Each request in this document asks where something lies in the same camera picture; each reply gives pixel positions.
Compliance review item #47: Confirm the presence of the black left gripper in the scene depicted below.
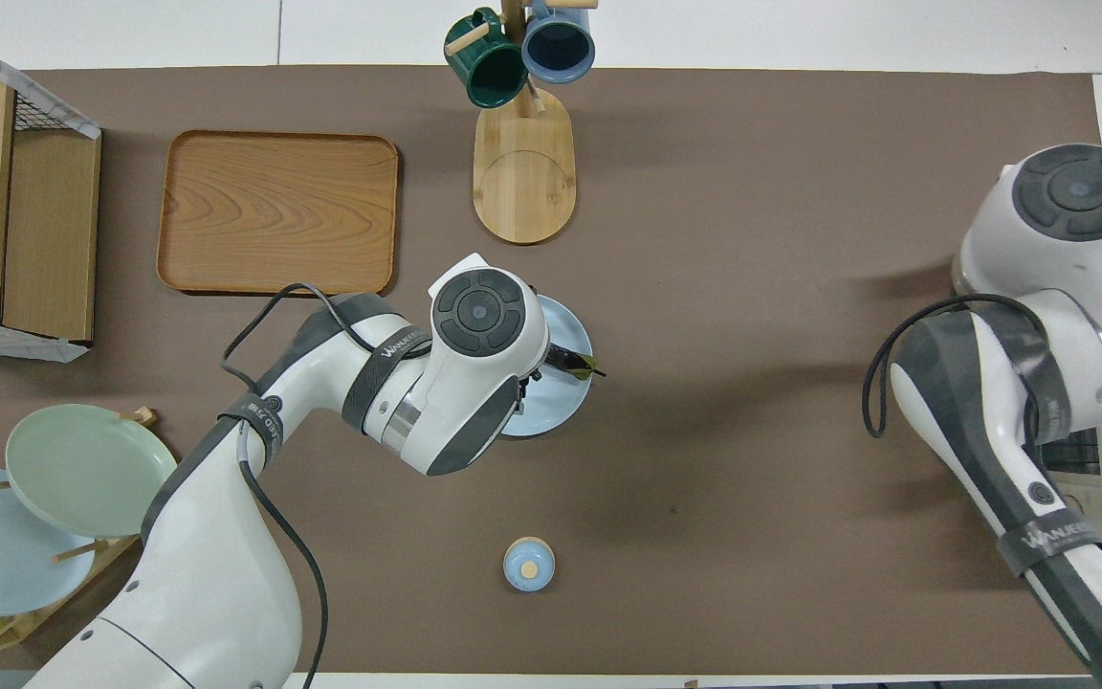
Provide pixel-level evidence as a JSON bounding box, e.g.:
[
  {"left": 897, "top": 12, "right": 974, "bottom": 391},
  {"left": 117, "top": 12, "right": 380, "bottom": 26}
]
[{"left": 510, "top": 363, "right": 549, "bottom": 411}]

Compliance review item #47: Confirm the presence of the dark purple eggplant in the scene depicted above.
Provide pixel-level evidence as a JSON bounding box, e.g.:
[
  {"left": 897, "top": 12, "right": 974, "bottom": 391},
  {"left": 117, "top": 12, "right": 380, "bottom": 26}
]
[{"left": 547, "top": 344, "right": 607, "bottom": 380}]

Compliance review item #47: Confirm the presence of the small blue lidded jar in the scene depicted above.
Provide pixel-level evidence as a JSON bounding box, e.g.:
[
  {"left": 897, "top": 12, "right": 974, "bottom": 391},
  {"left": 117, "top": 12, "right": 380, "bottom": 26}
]
[{"left": 502, "top": 536, "right": 557, "bottom": 594}]

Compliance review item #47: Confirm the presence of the wooden mug tree stand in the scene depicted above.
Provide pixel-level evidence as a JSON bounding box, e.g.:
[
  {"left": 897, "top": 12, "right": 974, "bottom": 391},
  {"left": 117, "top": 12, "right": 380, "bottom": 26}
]
[{"left": 446, "top": 0, "right": 600, "bottom": 246}]

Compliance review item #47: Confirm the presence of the brown table mat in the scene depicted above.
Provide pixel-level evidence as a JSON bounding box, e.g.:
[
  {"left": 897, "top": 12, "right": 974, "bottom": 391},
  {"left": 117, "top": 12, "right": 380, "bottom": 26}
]
[{"left": 0, "top": 65, "right": 1102, "bottom": 677}]

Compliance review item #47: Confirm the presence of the wooden serving tray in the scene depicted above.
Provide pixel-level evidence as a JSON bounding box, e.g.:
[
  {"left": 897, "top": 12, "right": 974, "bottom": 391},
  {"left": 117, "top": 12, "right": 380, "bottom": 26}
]
[{"left": 156, "top": 129, "right": 401, "bottom": 299}]

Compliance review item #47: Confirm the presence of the dark green mug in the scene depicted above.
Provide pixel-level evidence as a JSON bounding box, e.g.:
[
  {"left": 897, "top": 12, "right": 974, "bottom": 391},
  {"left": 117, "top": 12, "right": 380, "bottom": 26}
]
[{"left": 443, "top": 8, "right": 530, "bottom": 109}]

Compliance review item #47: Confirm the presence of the blue mug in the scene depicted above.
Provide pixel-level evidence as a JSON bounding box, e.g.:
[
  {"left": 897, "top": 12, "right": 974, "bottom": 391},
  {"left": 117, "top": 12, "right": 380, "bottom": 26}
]
[{"left": 520, "top": 0, "right": 598, "bottom": 85}]

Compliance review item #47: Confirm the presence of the pale green plate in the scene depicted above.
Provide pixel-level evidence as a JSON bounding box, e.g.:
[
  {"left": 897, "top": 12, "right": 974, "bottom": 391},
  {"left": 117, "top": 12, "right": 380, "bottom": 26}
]
[{"left": 5, "top": 403, "right": 183, "bottom": 539}]

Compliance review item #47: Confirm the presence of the wooden plate rack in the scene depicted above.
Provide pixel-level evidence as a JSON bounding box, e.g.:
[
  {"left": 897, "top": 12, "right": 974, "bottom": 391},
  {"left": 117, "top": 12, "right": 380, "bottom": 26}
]
[{"left": 0, "top": 406, "right": 158, "bottom": 654}]

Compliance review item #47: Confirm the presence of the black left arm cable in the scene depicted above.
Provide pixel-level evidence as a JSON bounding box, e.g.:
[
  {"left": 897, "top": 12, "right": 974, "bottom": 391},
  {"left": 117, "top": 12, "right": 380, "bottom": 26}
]
[{"left": 220, "top": 281, "right": 382, "bottom": 689}]

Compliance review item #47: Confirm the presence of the wooden shelf with wire basket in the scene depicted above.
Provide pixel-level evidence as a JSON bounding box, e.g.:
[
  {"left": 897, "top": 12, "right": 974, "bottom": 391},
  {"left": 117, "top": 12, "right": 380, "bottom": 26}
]
[{"left": 0, "top": 23, "right": 103, "bottom": 364}]

